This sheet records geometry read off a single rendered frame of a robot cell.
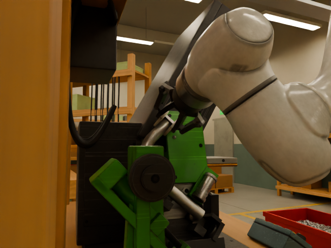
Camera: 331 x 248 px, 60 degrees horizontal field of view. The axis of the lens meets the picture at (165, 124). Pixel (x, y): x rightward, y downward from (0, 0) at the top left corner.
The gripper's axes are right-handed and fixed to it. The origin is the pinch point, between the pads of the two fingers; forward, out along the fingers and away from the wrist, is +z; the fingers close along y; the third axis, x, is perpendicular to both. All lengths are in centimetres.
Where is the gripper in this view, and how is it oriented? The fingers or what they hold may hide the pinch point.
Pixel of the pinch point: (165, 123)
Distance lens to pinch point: 76.8
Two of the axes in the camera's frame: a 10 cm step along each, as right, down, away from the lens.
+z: -2.9, 3.3, 9.0
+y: -7.2, -7.0, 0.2
